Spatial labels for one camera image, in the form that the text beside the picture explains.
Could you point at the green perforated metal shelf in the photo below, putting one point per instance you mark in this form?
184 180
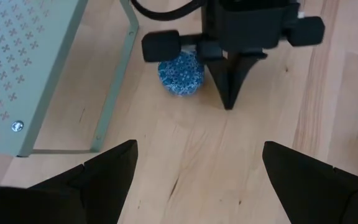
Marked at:
26 62

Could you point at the dark blue patterned candle tin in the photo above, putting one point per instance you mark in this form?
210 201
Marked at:
182 77

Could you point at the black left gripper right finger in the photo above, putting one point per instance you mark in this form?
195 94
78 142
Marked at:
315 193

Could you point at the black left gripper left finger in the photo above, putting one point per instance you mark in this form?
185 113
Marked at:
104 186

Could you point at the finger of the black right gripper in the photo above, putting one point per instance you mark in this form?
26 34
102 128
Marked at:
241 71
221 74

